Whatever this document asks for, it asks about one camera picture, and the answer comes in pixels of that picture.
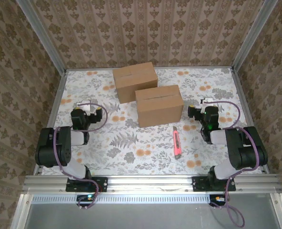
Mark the cardboard box with label sticker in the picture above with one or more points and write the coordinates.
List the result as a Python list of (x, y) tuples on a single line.
[(158, 107)]

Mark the pink utility knife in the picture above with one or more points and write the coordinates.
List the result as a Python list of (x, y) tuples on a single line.
[(177, 143)]

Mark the brown cardboard box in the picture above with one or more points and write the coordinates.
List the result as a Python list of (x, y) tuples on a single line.
[(133, 81)]

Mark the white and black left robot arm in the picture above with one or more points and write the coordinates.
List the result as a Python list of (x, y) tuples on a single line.
[(60, 148)]

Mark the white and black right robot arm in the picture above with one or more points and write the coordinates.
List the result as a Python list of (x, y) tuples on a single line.
[(245, 152)]

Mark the floral table cover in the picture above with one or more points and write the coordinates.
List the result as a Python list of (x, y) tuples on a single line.
[(143, 164)]

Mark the small black controller board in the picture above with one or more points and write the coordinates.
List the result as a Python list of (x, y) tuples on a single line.
[(85, 198), (217, 198)]

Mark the grey metal shelf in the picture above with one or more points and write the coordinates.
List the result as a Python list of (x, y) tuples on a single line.
[(143, 217)]

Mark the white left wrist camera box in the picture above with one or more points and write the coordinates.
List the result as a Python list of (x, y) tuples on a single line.
[(85, 105)]

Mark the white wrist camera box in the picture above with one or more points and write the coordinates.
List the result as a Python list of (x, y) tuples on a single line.
[(85, 105), (206, 101)]

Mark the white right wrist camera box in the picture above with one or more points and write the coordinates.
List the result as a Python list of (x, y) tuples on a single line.
[(206, 101)]

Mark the aluminium table side rail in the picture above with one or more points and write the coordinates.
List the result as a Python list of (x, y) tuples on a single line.
[(55, 112), (247, 112)]

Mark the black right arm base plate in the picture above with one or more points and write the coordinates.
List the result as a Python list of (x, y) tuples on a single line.
[(198, 184)]

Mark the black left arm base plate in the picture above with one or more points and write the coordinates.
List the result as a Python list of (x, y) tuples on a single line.
[(103, 184)]

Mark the aluminium frame post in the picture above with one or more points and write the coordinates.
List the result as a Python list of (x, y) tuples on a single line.
[(43, 38), (253, 35)]

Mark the aluminium mounting rail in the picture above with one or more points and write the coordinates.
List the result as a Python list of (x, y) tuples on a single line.
[(143, 183)]

